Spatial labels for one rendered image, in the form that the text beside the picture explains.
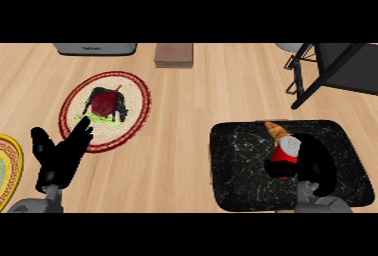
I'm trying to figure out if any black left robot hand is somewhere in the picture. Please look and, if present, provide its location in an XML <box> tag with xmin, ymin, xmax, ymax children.
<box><xmin>29</xmin><ymin>115</ymin><xmax>96</xmax><ymax>194</ymax></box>

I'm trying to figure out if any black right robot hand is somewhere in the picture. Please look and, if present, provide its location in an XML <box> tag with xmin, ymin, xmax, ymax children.
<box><xmin>264</xmin><ymin>132</ymin><xmax>339</xmax><ymax>198</ymax></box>

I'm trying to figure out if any red can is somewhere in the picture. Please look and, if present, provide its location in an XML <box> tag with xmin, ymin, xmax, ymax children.
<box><xmin>270</xmin><ymin>134</ymin><xmax>303</xmax><ymax>181</ymax></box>

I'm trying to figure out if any black marble tray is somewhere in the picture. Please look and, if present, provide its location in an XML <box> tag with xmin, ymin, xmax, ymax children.
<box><xmin>208</xmin><ymin>119</ymin><xmax>376</xmax><ymax>213</ymax></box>

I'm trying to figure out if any yellow patterned placemat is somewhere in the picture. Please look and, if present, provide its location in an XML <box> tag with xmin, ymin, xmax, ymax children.
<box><xmin>0</xmin><ymin>133</ymin><xmax>25</xmax><ymax>213</ymax></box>

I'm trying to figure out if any orange carrot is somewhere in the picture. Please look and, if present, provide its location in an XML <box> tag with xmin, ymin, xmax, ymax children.
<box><xmin>263</xmin><ymin>120</ymin><xmax>295</xmax><ymax>146</ymax></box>

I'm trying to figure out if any dark red beet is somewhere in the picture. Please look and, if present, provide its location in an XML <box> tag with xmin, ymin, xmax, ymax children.
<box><xmin>90</xmin><ymin>84</ymin><xmax>125</xmax><ymax>118</ymax></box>

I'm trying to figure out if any round woven red-rimmed placemat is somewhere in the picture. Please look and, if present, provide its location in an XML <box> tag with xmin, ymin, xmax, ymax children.
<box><xmin>57</xmin><ymin>70</ymin><xmax>153</xmax><ymax>154</ymax></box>

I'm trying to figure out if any grey appliance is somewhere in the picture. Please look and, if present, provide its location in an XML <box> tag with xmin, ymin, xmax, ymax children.
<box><xmin>52</xmin><ymin>42</ymin><xmax>139</xmax><ymax>57</ymax></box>

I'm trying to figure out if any pale grey bowl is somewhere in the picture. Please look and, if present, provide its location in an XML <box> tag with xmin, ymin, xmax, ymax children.
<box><xmin>273</xmin><ymin>42</ymin><xmax>310</xmax><ymax>54</ymax></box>

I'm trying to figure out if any brown wooden block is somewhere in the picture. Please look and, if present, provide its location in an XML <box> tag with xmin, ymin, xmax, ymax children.
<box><xmin>152</xmin><ymin>42</ymin><xmax>195</xmax><ymax>70</ymax></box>

